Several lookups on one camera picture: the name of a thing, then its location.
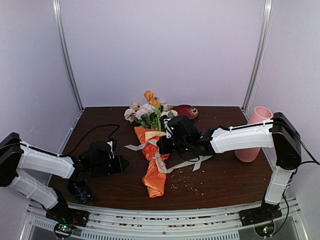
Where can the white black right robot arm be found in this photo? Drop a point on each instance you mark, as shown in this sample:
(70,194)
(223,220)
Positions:
(278,133)

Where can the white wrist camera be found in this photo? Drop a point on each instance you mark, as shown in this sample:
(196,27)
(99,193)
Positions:
(112,142)
(165,121)

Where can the orange flower bouquet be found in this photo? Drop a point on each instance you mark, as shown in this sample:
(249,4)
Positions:
(149,116)

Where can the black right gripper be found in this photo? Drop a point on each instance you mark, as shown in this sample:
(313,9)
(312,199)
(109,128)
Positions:
(164,149)

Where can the left aluminium frame post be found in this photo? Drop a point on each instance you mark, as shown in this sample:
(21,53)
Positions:
(65,53)

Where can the grey printed ribbon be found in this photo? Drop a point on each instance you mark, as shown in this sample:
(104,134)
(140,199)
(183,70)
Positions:
(170,160)

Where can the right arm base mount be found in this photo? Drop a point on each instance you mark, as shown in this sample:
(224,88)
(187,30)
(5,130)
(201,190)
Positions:
(263,220)

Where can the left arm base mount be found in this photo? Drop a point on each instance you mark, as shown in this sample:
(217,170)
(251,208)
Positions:
(68,219)

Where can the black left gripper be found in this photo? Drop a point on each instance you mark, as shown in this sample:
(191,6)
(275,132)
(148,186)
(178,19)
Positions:
(119,167)

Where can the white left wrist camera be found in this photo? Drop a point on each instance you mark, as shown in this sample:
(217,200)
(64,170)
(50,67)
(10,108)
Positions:
(112,142)

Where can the dark blue cup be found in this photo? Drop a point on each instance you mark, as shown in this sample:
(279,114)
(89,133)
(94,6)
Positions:
(80,191)

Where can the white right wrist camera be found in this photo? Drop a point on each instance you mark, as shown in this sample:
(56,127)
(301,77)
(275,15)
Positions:
(165,121)

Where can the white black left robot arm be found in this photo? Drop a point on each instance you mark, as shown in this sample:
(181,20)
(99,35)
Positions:
(16,156)

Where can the pink cylindrical vase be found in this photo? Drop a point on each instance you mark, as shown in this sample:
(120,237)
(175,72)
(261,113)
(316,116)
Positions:
(248,155)

